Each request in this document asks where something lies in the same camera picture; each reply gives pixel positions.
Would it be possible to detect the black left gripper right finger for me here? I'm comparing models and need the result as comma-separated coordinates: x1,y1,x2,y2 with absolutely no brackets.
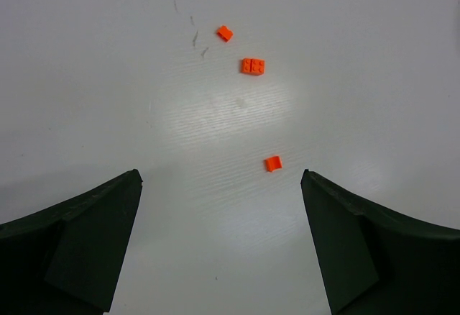
301,170,459,314

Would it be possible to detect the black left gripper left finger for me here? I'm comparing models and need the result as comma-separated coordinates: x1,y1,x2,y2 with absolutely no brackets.
1,170,142,314

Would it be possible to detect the orange two-by-two lego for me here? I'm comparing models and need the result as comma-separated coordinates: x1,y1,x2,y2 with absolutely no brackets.
240,58,265,76

